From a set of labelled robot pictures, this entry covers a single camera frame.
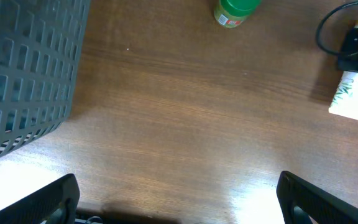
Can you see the white tube with tan cap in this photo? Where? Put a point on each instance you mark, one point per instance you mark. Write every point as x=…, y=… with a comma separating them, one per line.
x=345, y=101

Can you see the dark grey plastic basket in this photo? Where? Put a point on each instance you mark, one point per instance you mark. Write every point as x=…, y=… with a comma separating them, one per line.
x=40, y=48

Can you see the green lidded jar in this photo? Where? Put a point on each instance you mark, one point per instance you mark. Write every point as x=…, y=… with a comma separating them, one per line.
x=232, y=13

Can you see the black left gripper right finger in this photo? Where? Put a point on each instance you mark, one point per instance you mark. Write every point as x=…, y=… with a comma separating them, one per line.
x=303, y=202

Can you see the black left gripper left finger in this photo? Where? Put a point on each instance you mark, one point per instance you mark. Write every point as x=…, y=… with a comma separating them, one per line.
x=54, y=203

